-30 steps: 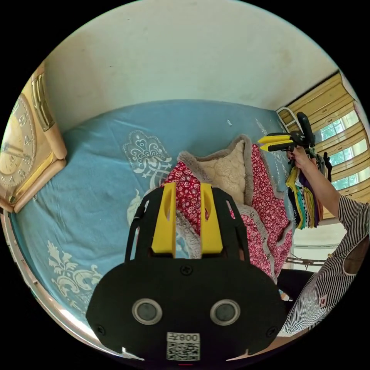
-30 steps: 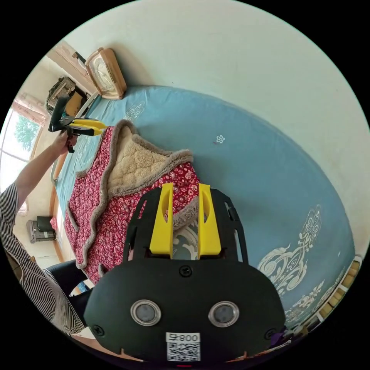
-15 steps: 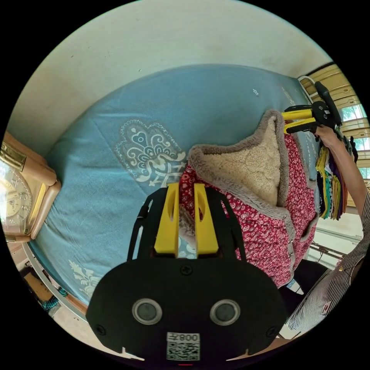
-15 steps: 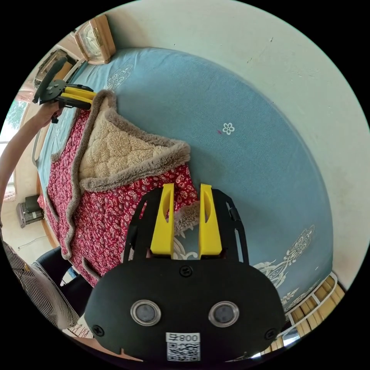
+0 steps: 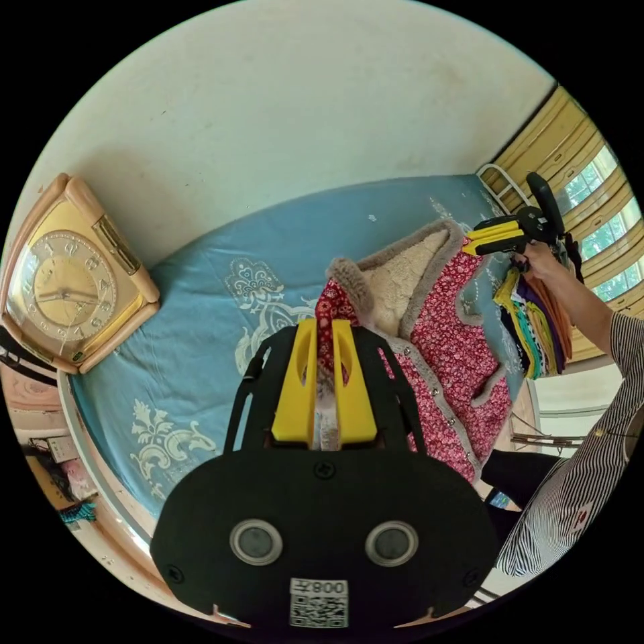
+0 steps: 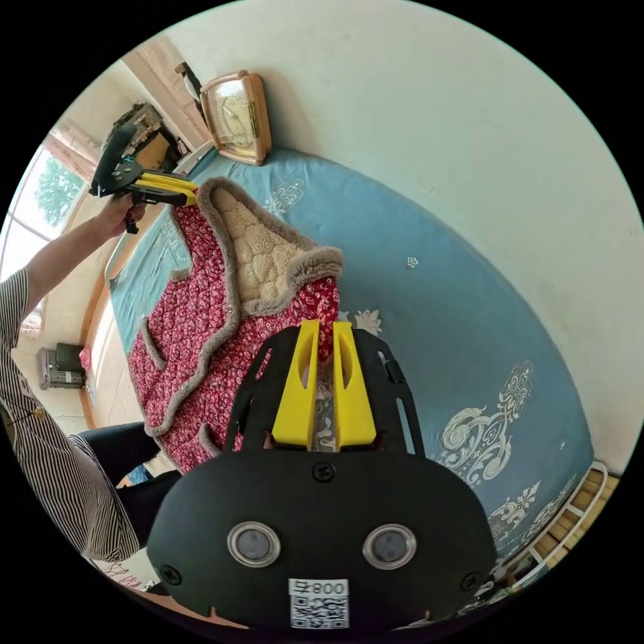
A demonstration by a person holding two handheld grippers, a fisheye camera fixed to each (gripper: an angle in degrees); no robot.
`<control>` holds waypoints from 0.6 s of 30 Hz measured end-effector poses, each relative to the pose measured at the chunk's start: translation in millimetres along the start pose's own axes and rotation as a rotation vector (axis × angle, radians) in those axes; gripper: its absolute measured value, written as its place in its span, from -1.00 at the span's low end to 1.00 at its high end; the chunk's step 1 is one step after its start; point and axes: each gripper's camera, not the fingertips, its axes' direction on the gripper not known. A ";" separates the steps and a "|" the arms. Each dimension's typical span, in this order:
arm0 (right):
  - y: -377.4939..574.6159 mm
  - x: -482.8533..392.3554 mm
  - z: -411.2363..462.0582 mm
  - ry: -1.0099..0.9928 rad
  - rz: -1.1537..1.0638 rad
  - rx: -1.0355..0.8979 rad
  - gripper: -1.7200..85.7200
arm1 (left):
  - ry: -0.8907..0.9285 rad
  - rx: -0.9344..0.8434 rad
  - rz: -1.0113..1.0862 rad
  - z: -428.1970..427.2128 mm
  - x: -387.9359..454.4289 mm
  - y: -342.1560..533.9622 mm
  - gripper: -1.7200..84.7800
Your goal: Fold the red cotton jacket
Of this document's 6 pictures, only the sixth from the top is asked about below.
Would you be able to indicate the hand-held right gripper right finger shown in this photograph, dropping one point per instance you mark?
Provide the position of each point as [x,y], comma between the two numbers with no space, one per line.
[352,402]

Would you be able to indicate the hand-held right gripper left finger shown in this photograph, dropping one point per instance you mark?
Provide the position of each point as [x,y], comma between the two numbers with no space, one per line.
[296,397]

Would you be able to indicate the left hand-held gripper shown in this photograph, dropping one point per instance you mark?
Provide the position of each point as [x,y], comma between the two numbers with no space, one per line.
[116,160]

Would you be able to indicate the red floral cotton jacket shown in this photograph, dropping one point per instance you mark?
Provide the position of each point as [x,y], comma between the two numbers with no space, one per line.
[201,322]

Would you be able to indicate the person's left forearm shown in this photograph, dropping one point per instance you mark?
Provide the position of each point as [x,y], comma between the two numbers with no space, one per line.
[63,256]

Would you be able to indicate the person's left hand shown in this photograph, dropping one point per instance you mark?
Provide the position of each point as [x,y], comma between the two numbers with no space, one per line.
[116,217]

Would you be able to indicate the window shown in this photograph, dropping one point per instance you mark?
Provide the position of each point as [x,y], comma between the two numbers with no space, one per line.
[43,201]

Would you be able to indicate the bed with blue printed sheet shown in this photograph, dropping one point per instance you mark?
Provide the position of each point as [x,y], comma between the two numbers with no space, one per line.
[453,312]

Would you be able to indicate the person's body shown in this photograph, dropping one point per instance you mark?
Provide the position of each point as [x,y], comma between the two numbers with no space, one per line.
[55,453]

